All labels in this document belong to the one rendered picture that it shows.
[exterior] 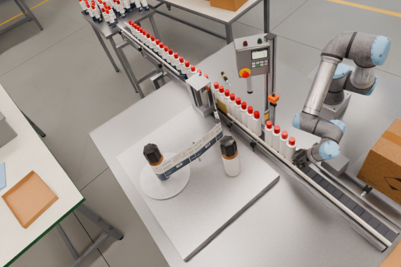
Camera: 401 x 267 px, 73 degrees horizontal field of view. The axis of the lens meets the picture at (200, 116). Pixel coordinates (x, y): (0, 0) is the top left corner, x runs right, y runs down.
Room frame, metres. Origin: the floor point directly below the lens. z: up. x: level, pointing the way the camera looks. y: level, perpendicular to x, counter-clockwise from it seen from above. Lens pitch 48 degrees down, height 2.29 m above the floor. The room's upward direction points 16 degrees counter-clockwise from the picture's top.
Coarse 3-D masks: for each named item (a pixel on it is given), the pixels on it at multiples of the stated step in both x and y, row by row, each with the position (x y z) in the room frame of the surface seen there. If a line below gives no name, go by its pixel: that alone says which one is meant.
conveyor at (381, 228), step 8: (184, 80) 1.67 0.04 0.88; (232, 120) 1.15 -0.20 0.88; (240, 128) 1.07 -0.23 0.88; (264, 136) 0.95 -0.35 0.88; (280, 160) 0.77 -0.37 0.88; (312, 176) 0.62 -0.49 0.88; (320, 176) 0.61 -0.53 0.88; (320, 184) 0.57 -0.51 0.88; (328, 184) 0.56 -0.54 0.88; (320, 192) 0.53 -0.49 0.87; (328, 192) 0.52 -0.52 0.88; (336, 192) 0.51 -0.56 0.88; (344, 200) 0.46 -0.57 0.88; (352, 200) 0.45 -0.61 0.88; (352, 208) 0.41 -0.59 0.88; (360, 208) 0.40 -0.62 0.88; (360, 216) 0.37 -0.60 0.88; (368, 216) 0.36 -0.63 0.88; (360, 224) 0.33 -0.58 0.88; (368, 224) 0.32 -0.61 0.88; (376, 224) 0.32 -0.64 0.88; (384, 224) 0.31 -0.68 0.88; (368, 232) 0.29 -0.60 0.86; (384, 232) 0.27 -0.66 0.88; (392, 232) 0.27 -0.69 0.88; (392, 240) 0.24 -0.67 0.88
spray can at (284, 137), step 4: (284, 132) 0.81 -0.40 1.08; (280, 136) 0.81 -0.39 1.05; (284, 136) 0.79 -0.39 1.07; (288, 136) 0.80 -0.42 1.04; (280, 140) 0.79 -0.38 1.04; (284, 140) 0.78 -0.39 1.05; (288, 140) 0.78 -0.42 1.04; (280, 144) 0.79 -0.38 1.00; (284, 144) 0.78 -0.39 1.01; (280, 148) 0.79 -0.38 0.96; (284, 148) 0.78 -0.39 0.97; (280, 152) 0.79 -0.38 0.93; (284, 152) 0.78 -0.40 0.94; (284, 156) 0.78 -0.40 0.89
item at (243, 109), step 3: (243, 102) 1.09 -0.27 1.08; (243, 105) 1.07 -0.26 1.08; (240, 108) 1.08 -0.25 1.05; (243, 108) 1.07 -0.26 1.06; (246, 108) 1.07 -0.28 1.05; (240, 111) 1.07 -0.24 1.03; (243, 111) 1.06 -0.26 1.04; (240, 114) 1.08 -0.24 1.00; (243, 114) 1.06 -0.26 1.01; (243, 117) 1.06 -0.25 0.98; (243, 120) 1.06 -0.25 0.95; (246, 120) 1.06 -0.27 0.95; (243, 123) 1.06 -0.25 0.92; (246, 123) 1.06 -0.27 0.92; (246, 126) 1.06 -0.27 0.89
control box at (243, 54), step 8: (240, 40) 1.15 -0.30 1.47; (248, 40) 1.13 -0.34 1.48; (256, 40) 1.11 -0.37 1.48; (240, 48) 1.08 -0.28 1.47; (248, 48) 1.08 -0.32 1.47; (256, 48) 1.06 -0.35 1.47; (240, 56) 1.08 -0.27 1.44; (248, 56) 1.07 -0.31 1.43; (240, 64) 1.08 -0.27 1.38; (248, 64) 1.07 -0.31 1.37; (240, 72) 1.08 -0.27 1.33; (248, 72) 1.07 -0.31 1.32; (256, 72) 1.06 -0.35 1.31; (264, 72) 1.06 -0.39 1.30
